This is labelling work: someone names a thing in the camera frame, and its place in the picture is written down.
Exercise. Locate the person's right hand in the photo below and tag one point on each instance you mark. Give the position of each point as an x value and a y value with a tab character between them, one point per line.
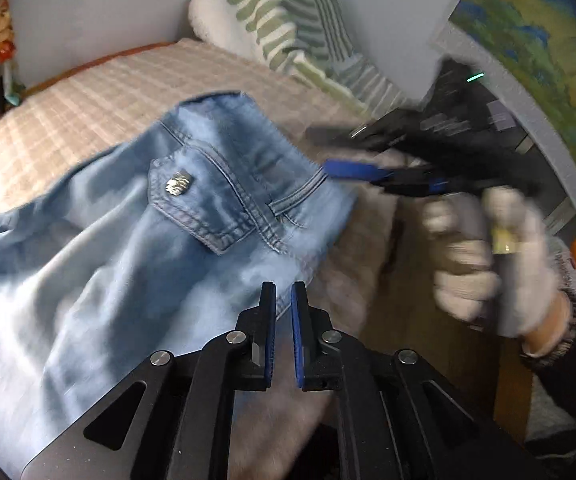
468	270

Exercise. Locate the light blue denim pants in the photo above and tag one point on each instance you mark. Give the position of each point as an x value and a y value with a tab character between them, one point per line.
118	260

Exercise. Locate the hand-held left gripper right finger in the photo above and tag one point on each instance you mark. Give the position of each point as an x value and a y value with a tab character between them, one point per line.
298	332

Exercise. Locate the white fluffy cushion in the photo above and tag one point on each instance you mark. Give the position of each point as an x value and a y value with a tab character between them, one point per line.
213	15

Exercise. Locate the green striped pillow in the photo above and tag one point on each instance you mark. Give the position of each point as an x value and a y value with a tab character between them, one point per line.
288	20

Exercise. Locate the knotted floral scarf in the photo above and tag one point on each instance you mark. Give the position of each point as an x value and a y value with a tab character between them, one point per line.
4	50

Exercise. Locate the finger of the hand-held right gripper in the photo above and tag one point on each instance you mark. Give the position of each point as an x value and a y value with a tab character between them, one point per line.
353	170
363	136

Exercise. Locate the landscape painting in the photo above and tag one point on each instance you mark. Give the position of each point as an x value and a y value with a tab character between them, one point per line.
543	35

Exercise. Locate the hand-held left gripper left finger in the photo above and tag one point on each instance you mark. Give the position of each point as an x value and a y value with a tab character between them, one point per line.
269	330

